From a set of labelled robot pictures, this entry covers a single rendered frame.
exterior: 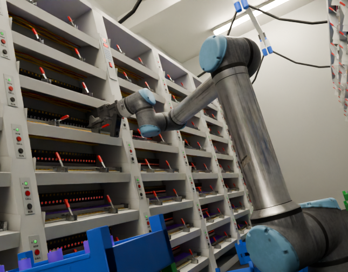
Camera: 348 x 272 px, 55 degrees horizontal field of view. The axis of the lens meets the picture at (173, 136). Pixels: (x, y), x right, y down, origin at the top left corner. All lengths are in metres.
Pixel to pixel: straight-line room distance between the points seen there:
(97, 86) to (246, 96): 1.08
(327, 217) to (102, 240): 0.83
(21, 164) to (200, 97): 0.71
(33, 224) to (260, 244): 0.71
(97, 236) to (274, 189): 0.67
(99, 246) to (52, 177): 0.93
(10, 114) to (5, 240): 0.42
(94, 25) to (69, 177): 0.99
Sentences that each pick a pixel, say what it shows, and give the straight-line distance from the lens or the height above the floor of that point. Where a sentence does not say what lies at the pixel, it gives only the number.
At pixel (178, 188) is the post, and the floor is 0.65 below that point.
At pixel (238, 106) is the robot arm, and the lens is 1.02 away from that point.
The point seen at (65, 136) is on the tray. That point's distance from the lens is 1.46.
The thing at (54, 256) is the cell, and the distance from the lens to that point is 0.48.
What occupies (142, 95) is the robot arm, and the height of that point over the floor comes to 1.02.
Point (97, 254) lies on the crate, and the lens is 0.41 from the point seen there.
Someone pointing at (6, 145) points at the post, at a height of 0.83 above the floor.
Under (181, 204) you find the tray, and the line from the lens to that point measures 2.16.
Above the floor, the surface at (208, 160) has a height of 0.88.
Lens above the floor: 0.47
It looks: 13 degrees up
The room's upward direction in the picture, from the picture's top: 15 degrees counter-clockwise
